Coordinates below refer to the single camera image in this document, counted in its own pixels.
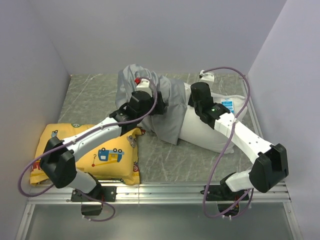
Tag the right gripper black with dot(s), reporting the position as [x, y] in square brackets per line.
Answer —
[190, 102]

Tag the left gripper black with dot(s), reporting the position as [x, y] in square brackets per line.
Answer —
[159, 109]

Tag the grey pillowcase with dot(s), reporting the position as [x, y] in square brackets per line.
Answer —
[167, 126]

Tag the white pillow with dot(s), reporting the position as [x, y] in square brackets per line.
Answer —
[196, 132]

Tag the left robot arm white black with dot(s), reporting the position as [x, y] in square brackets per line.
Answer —
[60, 156]

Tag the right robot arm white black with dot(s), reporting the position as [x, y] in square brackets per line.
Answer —
[270, 162]

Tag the white pillow label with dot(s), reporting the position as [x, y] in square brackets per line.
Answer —
[229, 104]

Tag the yellow cartoon print pillow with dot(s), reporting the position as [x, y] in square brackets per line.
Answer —
[116, 159]

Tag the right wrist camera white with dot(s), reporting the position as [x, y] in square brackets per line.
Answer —
[206, 77]

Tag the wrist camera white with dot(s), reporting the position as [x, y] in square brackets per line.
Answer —
[206, 77]
[143, 85]

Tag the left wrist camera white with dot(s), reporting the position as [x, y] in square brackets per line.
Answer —
[143, 85]

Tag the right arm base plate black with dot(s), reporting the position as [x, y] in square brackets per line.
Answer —
[220, 193]

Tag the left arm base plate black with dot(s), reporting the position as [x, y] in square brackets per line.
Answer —
[104, 193]

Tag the aluminium front rail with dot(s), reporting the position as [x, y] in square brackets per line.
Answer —
[159, 211]

